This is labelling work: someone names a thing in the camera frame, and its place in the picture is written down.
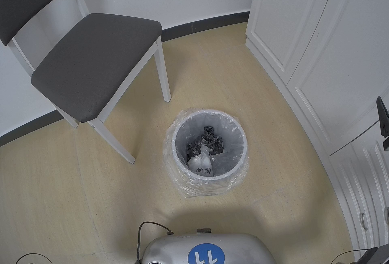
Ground clear plastic bag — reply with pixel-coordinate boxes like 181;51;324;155
166;108;250;199

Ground black plastic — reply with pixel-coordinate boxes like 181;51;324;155
185;125;225;164

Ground white wardrobe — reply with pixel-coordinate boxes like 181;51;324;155
246;0;389;259

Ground white chair grey cushions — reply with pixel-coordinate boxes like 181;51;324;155
0;0;171;165

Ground black cable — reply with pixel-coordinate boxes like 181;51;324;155
18;253;50;264
137;222;174;264
332;246;380;264

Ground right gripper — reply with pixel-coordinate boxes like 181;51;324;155
376;96;389;153

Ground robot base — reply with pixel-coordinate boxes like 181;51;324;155
143;228;275;264

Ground white trash bin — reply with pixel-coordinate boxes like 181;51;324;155
171;109;247;193

